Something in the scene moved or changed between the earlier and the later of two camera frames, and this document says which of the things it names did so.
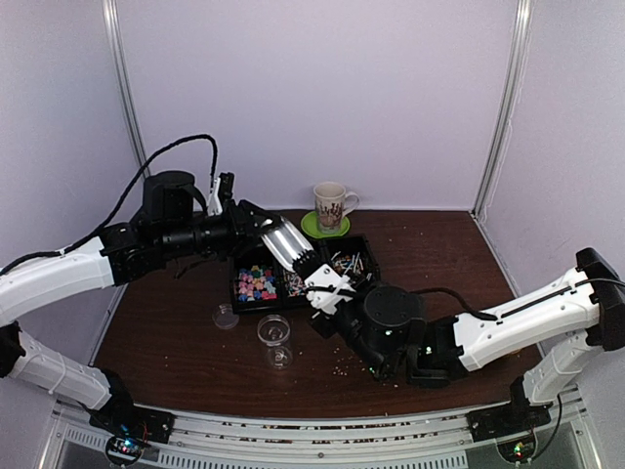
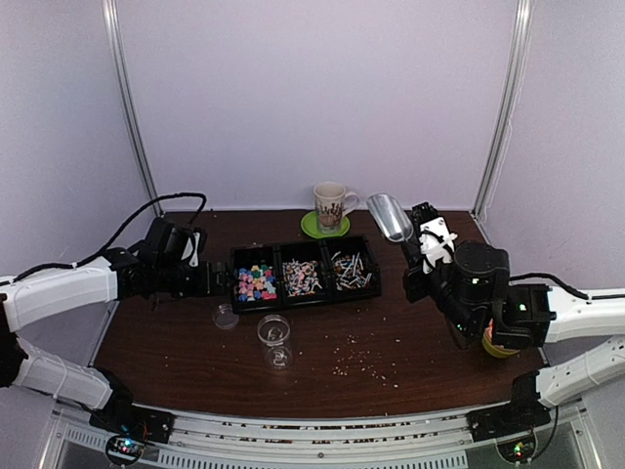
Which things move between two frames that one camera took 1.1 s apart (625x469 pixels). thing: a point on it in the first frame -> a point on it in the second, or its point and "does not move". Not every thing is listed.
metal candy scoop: [287, 243] -> [390, 218]
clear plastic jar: [273, 330] does not move
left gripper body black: [227, 238] -> [170, 279]
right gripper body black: [318, 326] -> [413, 290]
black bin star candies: [257, 283] does not move
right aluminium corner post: [520, 60] does not move
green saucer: [309, 225] does not move
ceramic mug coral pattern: [330, 203] does not move
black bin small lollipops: [353, 257] does not move
